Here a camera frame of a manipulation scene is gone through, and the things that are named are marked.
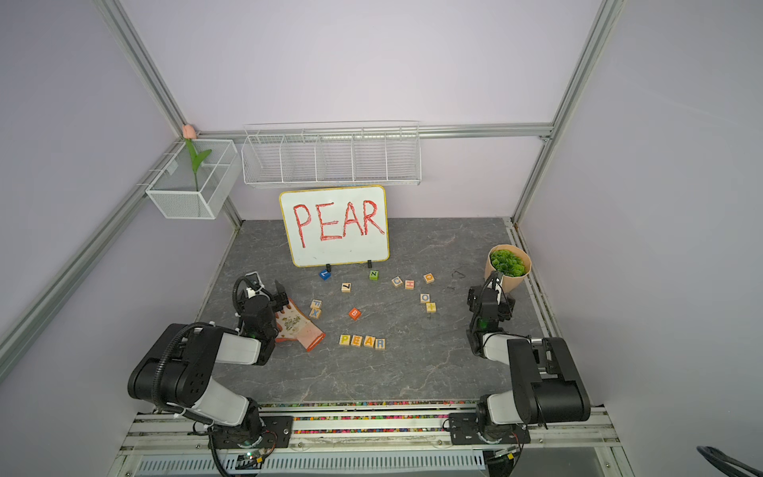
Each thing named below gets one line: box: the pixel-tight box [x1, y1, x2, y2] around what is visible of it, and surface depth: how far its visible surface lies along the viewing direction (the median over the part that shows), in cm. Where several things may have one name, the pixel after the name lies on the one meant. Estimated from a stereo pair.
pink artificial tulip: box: [181, 124, 213, 192], surface depth 92 cm
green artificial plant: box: [489, 249, 527, 278], surface depth 95 cm
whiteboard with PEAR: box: [278, 184, 391, 268], surface depth 101 cm
